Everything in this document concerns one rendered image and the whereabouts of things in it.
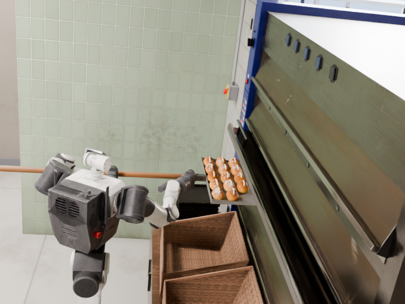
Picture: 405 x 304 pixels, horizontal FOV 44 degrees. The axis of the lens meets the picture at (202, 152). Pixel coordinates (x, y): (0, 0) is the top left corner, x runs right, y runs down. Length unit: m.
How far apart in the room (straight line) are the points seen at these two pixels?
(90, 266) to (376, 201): 1.34
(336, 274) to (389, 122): 0.54
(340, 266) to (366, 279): 0.15
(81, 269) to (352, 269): 1.22
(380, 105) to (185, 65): 2.53
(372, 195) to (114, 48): 2.70
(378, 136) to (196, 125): 2.65
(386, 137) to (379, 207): 0.20
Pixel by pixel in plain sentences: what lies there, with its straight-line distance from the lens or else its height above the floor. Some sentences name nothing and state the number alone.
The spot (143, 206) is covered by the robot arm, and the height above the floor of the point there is 1.36.
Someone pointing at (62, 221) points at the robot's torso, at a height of 1.26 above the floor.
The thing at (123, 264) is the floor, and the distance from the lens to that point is 4.17.
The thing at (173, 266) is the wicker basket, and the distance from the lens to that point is 3.17.
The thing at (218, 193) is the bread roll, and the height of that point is 1.22.
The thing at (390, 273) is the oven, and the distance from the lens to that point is 1.45.
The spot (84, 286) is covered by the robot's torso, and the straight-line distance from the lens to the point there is 2.35.
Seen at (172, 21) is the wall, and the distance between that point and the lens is 3.83.
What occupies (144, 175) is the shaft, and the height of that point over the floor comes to 1.20.
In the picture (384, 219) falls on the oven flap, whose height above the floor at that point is 1.78.
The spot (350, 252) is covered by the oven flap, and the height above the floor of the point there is 1.57.
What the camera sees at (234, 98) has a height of 1.43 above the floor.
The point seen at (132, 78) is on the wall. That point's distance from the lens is 3.91.
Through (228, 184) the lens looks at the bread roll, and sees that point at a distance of 2.77.
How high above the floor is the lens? 2.42
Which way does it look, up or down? 22 degrees down
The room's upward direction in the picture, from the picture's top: 7 degrees clockwise
